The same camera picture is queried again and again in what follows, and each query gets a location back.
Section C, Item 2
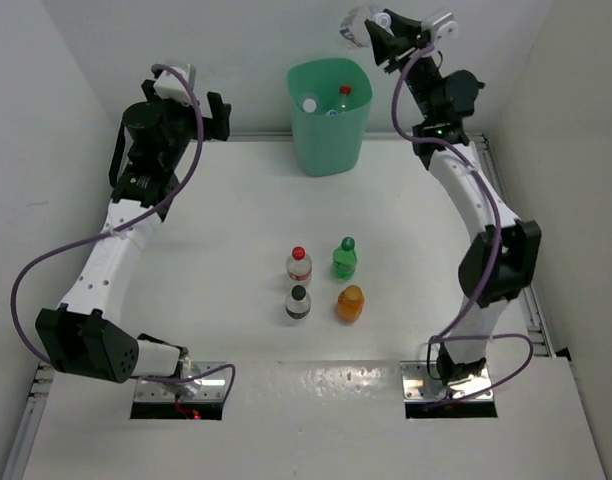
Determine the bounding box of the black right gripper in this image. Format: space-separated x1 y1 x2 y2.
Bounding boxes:
369 9 442 121

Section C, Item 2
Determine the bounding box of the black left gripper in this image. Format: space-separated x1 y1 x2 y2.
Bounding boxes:
141 80 228 170

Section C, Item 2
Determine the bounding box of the clear bottle colourful label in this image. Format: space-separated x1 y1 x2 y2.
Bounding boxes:
339 3 392 49

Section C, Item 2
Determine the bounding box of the large red-cap cola bottle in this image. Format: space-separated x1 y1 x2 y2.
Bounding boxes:
336 85 352 114

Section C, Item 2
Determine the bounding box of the Aquafina bottle white cap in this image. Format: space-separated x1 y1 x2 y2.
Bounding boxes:
301 94 320 114

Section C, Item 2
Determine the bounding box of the small red-cap cola bottle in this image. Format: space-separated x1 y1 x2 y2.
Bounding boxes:
285 246 313 286

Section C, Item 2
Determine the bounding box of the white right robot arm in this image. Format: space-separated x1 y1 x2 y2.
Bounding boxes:
365 9 542 384

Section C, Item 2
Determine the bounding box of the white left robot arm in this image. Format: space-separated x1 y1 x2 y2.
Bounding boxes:
35 80 232 383

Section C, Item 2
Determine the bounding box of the green plastic bin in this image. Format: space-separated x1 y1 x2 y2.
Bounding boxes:
286 57 373 177

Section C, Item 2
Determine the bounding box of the green soda bottle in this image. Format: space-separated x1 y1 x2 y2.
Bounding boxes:
332 236 358 280

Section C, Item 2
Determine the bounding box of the black-cap black-label bottle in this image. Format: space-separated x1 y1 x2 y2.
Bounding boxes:
285 285 312 325

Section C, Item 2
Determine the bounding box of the orange juice bottle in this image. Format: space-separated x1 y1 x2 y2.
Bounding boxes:
335 285 364 324

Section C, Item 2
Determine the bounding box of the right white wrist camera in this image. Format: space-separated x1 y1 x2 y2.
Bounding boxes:
422 11 459 45

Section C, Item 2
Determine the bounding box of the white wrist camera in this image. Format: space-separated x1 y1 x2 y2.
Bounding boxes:
152 62 196 106
422 11 459 45

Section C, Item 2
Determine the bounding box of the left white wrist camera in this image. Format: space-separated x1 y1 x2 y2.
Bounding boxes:
152 62 196 106

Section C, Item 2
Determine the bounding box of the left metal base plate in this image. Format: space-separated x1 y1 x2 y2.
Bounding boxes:
133 361 230 404

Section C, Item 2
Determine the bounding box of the metal base plate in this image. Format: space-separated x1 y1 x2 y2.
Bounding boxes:
400 360 494 403
133 361 230 404

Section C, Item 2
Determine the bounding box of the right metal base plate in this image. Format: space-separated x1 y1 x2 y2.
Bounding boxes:
400 360 494 403

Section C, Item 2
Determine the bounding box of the aluminium rail left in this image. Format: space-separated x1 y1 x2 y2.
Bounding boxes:
2 361 55 480

